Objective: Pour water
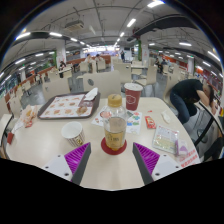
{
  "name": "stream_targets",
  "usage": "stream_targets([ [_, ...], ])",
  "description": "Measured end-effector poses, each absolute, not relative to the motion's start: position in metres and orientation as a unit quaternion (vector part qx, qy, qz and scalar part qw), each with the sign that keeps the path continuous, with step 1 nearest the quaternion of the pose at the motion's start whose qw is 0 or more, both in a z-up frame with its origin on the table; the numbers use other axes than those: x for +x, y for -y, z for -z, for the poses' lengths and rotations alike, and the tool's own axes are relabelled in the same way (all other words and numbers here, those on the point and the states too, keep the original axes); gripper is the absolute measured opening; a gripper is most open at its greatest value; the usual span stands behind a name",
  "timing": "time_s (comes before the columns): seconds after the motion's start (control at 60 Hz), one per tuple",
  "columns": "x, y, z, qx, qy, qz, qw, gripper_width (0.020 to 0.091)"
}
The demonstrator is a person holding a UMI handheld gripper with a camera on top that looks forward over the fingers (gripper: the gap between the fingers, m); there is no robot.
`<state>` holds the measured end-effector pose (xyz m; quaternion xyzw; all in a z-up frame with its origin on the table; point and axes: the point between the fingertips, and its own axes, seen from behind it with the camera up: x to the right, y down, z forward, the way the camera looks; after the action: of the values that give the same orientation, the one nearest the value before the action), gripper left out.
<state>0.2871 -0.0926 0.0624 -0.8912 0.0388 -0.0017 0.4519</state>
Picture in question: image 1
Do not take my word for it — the flat round red coaster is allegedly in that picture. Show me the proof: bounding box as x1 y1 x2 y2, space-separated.
100 137 128 156

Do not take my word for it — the dark brown food tray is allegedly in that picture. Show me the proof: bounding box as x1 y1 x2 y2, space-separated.
37 91 102 120

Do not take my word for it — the white sticker with red print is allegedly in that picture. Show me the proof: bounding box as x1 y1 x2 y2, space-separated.
179 149 202 168

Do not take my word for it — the group of beige chairs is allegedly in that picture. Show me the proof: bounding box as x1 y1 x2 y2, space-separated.
6 58 191 98

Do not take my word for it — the small purple-white packet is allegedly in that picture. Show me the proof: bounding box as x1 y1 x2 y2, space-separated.
175 139 190 158

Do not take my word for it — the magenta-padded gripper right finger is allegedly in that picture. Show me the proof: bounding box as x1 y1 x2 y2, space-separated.
131 142 183 187

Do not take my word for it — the houndstooth mug with gold handle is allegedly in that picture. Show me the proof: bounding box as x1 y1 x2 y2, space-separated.
60 121 86 148

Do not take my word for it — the paper wrapper with fried food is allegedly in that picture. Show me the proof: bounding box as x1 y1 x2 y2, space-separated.
19 104 39 128

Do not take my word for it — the white paper napkin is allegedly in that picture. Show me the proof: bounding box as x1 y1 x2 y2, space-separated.
83 87 100 102

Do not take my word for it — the crumpled white tissue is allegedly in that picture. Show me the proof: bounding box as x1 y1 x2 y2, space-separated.
161 110 172 124

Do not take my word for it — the beige chair with round hole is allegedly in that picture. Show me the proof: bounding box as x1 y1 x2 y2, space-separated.
82 71 122 99
41 78 72 103

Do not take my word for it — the ceiling air conditioner unit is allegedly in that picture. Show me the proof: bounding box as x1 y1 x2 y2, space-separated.
63 20 85 33

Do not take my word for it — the small red sauce packet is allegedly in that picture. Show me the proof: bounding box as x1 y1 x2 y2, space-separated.
144 115 157 130

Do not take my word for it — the red paper cup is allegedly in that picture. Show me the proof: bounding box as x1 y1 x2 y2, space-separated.
123 82 144 112

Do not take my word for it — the round bun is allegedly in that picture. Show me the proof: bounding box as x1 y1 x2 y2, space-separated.
75 105 88 116

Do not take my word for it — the group of ceiling lights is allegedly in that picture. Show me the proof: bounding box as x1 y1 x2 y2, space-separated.
0 0 223 79

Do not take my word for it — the white paper slip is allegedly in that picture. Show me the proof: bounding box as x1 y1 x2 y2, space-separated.
11 119 26 134

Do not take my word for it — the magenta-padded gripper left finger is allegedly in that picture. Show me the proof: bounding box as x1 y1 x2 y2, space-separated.
42 142 93 186

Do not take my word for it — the clear plastic packet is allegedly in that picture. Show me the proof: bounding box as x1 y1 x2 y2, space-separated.
152 124 180 155

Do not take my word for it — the printed paper tray liner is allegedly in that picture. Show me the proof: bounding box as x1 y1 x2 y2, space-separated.
40 94 94 118

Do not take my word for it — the small red card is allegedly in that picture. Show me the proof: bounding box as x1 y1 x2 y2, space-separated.
6 132 16 145

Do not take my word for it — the clear bottle of yellow drink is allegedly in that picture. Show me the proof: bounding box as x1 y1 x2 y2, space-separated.
102 93 128 152

